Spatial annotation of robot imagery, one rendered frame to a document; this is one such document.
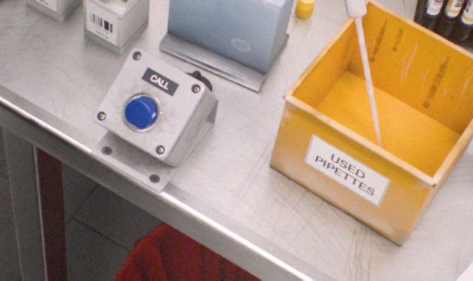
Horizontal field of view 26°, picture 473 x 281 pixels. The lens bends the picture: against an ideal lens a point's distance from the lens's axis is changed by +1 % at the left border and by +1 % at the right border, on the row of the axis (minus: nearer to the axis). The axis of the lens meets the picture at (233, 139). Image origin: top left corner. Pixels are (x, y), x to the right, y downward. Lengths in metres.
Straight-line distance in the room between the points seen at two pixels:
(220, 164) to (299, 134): 0.09
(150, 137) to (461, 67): 0.26
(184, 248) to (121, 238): 0.45
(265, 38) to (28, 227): 0.38
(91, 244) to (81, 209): 0.07
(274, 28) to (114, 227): 1.02
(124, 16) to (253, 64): 0.12
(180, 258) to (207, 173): 0.54
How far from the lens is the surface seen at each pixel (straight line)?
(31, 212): 1.08
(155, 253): 1.32
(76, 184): 1.87
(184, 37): 0.92
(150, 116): 0.79
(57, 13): 0.93
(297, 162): 0.83
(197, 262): 1.39
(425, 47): 0.86
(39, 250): 1.14
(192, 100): 0.79
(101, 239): 1.81
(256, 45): 0.88
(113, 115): 0.81
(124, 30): 0.89
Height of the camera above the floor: 1.58
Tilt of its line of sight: 55 degrees down
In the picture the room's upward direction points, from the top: 11 degrees clockwise
